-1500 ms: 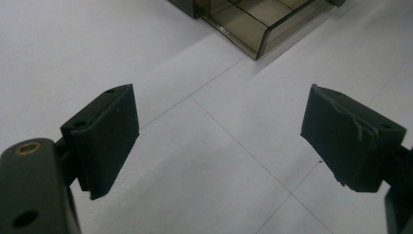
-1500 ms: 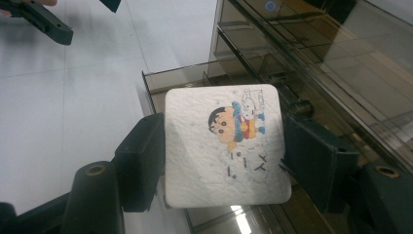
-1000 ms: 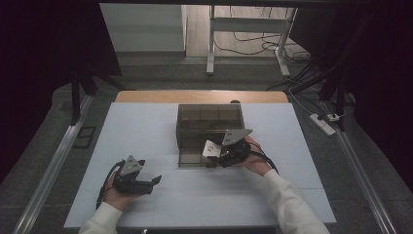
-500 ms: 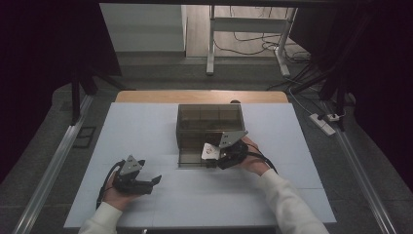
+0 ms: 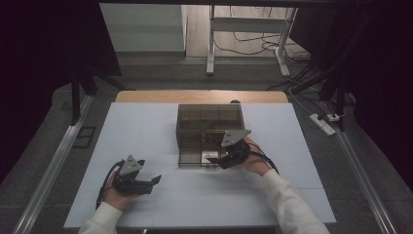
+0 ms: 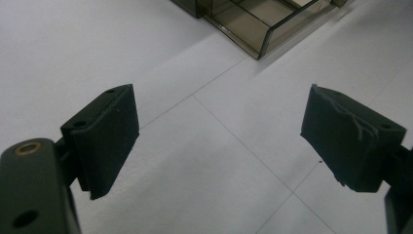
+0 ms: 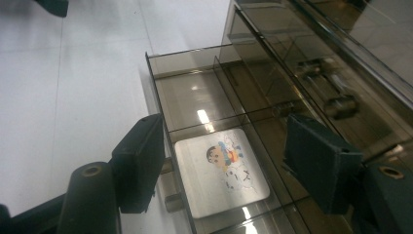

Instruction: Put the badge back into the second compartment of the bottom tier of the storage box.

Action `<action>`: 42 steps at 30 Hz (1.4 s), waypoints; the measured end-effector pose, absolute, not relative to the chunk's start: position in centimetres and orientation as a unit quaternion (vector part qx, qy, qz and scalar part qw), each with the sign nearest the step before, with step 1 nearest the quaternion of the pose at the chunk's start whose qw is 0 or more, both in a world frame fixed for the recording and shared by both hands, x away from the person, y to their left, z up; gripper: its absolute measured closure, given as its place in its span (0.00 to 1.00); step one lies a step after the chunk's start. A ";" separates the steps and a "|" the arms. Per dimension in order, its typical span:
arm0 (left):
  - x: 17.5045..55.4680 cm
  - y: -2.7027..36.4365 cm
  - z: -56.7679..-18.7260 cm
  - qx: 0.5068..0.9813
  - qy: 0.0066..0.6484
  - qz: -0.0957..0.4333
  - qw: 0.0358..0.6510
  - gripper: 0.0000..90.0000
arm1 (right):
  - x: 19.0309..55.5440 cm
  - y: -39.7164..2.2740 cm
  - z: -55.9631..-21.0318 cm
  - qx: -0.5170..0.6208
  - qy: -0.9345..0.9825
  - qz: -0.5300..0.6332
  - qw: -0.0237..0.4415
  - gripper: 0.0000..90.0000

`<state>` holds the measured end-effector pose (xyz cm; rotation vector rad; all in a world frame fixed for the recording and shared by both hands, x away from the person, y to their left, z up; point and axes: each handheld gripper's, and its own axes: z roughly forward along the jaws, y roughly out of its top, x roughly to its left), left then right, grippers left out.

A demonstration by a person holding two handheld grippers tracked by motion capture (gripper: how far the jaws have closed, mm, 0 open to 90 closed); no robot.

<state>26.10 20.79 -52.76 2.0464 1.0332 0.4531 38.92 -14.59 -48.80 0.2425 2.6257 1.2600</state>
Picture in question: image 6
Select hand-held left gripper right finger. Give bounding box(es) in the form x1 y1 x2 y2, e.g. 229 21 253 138
300 83 407 193

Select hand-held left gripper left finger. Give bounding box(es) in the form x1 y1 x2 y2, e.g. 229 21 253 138
59 83 141 201

